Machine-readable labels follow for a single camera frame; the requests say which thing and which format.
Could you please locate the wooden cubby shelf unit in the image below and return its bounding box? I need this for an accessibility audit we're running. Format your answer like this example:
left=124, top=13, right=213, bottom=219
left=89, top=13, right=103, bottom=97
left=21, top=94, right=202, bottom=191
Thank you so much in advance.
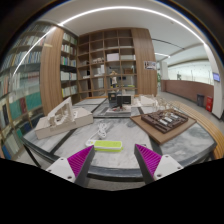
left=76, top=28, right=138, bottom=101

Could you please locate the curved wooden bench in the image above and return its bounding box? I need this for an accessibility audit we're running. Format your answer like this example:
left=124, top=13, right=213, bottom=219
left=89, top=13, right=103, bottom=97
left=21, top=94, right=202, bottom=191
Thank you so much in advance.
left=173, top=99, right=224, bottom=161

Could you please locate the short ceiling light bar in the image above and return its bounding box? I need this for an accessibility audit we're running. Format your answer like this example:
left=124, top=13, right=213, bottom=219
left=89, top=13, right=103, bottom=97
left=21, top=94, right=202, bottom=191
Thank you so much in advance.
left=153, top=51, right=171, bottom=59

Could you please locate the black bin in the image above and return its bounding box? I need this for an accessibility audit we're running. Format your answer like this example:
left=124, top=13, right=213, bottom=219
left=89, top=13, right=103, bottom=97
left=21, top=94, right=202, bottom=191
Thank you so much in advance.
left=196, top=93, right=206, bottom=108

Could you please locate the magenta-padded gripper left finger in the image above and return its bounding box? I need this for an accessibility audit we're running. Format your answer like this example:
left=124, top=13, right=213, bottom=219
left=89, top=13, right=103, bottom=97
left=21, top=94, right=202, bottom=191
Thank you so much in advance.
left=45, top=144, right=97, bottom=189

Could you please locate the small white architectural model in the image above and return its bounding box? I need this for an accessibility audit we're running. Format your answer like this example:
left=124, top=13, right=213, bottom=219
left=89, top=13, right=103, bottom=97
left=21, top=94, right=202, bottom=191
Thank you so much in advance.
left=139, top=94, right=158, bottom=108

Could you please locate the red bin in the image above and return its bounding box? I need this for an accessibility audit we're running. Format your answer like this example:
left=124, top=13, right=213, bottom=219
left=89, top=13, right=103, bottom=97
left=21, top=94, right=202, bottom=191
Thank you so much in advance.
left=205, top=95, right=214, bottom=113

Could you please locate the long library bookshelf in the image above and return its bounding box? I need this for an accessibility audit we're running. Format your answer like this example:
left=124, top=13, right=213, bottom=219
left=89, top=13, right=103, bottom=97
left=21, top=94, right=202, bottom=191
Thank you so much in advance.
left=0, top=22, right=45, bottom=162

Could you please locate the dark brown architectural model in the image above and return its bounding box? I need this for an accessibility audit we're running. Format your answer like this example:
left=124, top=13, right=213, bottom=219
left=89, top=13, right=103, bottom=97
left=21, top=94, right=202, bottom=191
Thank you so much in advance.
left=129, top=106, right=198, bottom=146

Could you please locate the dark bookshelf with books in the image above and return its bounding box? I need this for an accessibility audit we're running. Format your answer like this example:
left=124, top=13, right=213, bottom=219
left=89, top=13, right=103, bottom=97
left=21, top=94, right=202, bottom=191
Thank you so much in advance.
left=59, top=31, right=80, bottom=102

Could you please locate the curved ceiling light strip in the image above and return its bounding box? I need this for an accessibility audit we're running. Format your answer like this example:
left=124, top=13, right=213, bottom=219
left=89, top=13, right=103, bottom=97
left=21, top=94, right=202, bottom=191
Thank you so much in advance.
left=13, top=5, right=205, bottom=76

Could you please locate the white coiled power cable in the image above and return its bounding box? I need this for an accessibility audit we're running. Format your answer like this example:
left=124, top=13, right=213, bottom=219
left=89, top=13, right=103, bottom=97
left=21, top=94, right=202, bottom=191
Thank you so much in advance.
left=87, top=121, right=111, bottom=145

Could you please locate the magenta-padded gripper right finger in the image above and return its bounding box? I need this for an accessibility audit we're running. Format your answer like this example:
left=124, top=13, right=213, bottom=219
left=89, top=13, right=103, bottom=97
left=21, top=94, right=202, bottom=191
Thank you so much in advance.
left=133, top=143, right=185, bottom=186

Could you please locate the lime green white power strip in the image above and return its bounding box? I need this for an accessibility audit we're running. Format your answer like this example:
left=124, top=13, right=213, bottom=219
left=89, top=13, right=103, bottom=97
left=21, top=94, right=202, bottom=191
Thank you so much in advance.
left=85, top=138, right=124, bottom=154

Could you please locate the pale stick model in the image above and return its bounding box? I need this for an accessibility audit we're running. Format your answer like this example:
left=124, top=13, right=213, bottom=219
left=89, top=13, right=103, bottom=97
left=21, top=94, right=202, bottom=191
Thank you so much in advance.
left=154, top=96, right=178, bottom=112

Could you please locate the wall sign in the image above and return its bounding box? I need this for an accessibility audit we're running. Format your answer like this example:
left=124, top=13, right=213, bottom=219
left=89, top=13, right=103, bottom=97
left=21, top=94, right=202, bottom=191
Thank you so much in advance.
left=143, top=60, right=157, bottom=71

